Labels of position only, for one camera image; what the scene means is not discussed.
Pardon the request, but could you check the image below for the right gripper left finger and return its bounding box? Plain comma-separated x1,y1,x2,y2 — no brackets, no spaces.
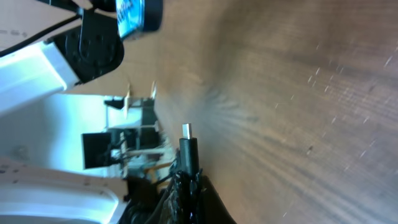
149,150,187,224

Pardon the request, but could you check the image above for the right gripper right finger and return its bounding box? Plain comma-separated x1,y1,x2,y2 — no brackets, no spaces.
194,169,236,224

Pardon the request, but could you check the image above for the black USB charging cable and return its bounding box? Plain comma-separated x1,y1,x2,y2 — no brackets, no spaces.
178,123,200,224

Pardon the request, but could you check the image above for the blue Galaxy smartphone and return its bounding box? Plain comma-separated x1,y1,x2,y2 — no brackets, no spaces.
116,0,164,40

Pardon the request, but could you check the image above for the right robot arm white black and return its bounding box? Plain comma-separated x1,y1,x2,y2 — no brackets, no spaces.
1,157,235,223

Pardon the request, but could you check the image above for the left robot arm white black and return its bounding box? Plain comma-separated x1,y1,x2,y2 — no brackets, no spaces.
1,1,124,115

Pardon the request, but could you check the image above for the black monitor background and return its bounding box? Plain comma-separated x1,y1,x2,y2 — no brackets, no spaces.
81,133,111,169

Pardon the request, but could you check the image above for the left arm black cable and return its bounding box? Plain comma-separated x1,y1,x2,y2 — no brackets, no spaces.
0,0,94,58

